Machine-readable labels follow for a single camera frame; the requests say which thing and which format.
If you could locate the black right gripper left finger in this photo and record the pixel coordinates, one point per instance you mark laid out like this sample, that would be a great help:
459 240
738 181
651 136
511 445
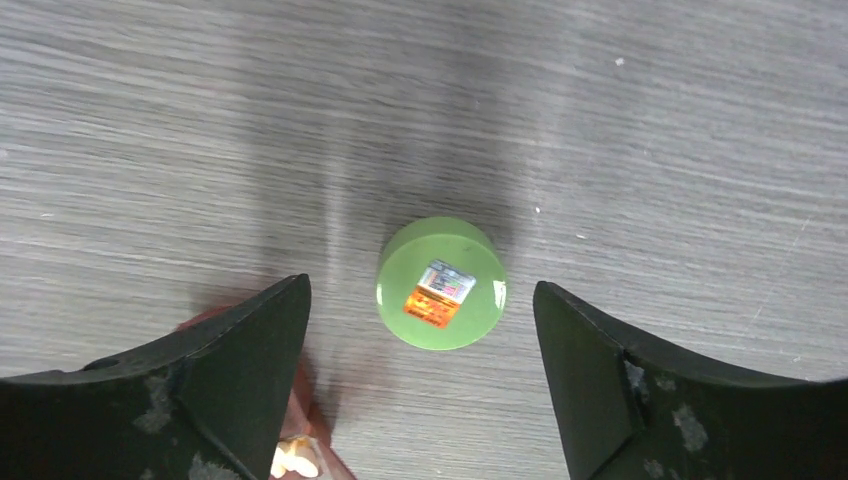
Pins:
118 417

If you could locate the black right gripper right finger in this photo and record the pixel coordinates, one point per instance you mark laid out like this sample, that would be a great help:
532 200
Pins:
631 405

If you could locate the brown translucent pill container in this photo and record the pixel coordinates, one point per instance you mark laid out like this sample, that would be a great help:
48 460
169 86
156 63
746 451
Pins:
311 417

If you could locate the green bottle cap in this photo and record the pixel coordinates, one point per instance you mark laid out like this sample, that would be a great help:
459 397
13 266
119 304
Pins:
440 284

